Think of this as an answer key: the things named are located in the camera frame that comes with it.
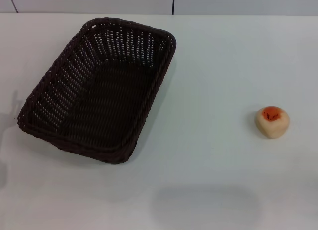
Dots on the black woven wicker basket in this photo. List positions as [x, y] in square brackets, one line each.
[104, 103]

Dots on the cream bun with orange centre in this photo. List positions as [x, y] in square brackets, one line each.
[272, 123]

